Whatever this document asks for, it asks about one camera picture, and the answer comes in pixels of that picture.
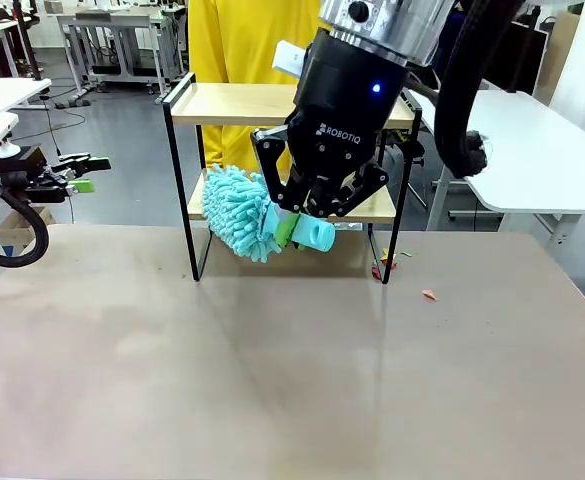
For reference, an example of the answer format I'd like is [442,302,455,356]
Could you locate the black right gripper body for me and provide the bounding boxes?
[284,27,411,177]

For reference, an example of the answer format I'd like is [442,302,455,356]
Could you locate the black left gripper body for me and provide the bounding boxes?
[0,144,71,205]

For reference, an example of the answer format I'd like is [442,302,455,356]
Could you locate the teal microfibre duster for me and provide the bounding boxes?
[200,163,337,265]

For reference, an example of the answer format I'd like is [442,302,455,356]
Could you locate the black pole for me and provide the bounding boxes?
[11,0,43,81]

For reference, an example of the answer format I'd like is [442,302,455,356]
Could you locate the person in yellow hoodie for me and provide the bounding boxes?
[187,0,323,169]

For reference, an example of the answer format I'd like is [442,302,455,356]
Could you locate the large white desk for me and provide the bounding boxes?
[406,88,585,251]

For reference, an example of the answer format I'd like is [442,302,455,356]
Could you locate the black partition screen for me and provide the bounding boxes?
[509,18,551,96]

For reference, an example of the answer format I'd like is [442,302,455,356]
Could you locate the brown cardboard panel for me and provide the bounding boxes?
[534,9,583,101]

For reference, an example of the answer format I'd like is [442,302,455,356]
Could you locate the black floor cable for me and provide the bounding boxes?
[41,92,88,132]

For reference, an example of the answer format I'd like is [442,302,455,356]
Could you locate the black sleeved left arm cable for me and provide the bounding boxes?
[0,192,51,270]

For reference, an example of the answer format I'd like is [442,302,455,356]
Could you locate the black sleeved arm cable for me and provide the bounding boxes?
[434,0,523,180]
[0,192,51,270]

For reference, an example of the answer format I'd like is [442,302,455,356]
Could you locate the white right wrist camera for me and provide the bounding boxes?
[271,39,309,77]

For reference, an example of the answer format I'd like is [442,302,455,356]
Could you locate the black frame wooden shelf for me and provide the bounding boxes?
[161,71,423,285]

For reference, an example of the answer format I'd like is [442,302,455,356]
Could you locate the black sleeved right arm cable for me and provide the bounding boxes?
[434,0,523,180]

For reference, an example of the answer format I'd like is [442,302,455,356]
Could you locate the grey metal frame table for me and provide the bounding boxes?
[55,12,173,96]

